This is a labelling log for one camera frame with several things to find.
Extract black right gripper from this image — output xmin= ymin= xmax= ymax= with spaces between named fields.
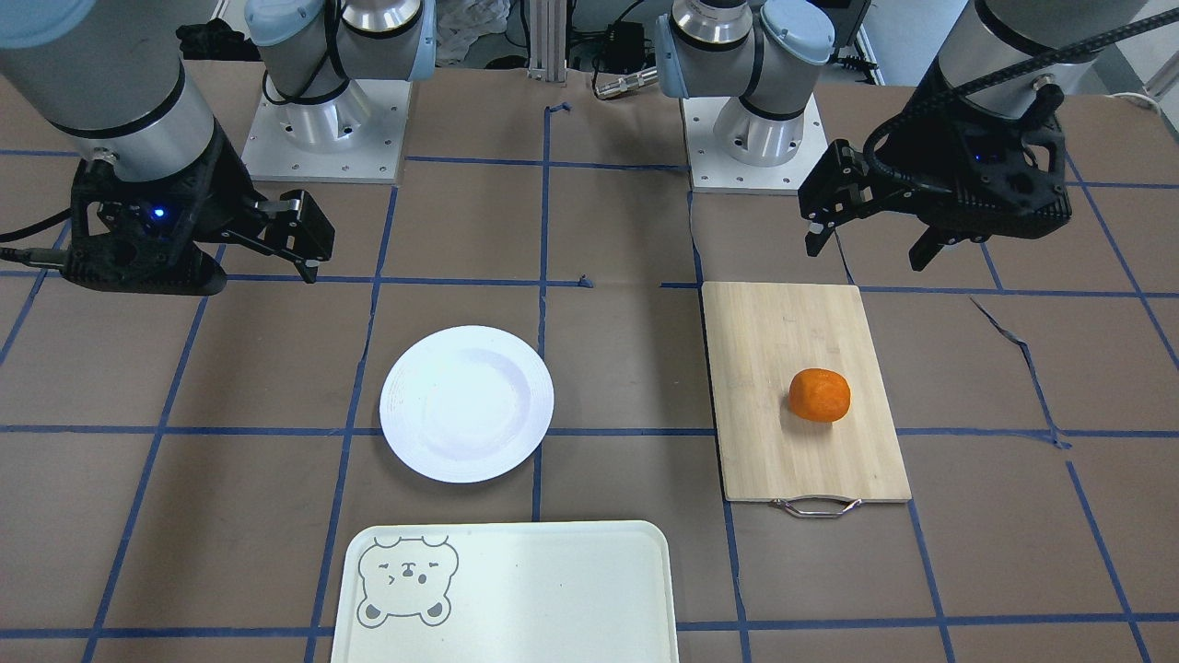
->
xmin=62 ymin=124 xmax=335 ymax=297

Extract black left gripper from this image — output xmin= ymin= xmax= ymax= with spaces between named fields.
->
xmin=799 ymin=64 xmax=1072 ymax=273

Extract orange fruit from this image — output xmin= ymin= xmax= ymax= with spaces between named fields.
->
xmin=788 ymin=366 xmax=852 ymax=424

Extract white ribbed plate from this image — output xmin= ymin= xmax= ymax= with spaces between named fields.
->
xmin=378 ymin=326 xmax=555 ymax=483

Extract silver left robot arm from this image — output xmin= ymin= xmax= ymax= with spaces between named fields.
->
xmin=654 ymin=1 xmax=1175 ymax=270

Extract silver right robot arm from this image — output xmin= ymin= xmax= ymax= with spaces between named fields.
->
xmin=4 ymin=1 xmax=439 ymax=297

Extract cream bear tray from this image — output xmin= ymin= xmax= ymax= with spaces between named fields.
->
xmin=332 ymin=520 xmax=679 ymax=662

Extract bamboo cutting board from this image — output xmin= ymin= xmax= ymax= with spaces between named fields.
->
xmin=702 ymin=281 xmax=911 ymax=518

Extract black cloth bundle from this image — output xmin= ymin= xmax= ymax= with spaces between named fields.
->
xmin=174 ymin=18 xmax=262 ymax=63

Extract white crumpled cloth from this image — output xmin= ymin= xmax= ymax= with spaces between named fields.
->
xmin=437 ymin=1 xmax=512 ymax=66

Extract silver metal connector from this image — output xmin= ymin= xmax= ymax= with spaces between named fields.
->
xmin=592 ymin=66 xmax=660 ymax=100

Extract black power adapter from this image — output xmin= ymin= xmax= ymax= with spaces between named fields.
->
xmin=601 ymin=21 xmax=646 ymax=73

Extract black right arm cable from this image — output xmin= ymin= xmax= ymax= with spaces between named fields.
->
xmin=0 ymin=208 xmax=73 ymax=270

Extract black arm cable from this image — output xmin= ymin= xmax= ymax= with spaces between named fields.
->
xmin=863 ymin=0 xmax=1152 ymax=192
xmin=0 ymin=208 xmax=73 ymax=270

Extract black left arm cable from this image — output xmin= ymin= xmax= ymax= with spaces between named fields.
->
xmin=863 ymin=0 xmax=1152 ymax=192

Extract aluminium frame post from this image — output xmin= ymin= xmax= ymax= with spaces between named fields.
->
xmin=523 ymin=0 xmax=569 ymax=87

